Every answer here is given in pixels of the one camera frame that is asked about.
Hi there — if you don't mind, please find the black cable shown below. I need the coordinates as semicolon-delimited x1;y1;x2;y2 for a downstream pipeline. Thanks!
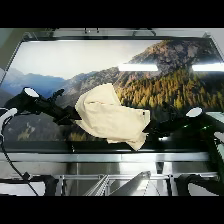
0;114;40;197

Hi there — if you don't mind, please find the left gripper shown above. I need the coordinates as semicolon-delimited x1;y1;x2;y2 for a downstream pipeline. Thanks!
55;105;82;126

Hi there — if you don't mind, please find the cream shirt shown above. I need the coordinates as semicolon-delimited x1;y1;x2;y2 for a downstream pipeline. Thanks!
74;82;151;152

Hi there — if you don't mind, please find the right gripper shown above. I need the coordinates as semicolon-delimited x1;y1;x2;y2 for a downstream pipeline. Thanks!
143;119;168;137

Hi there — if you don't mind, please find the silver frame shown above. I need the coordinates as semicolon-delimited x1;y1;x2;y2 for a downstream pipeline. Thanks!
0;28;224;197

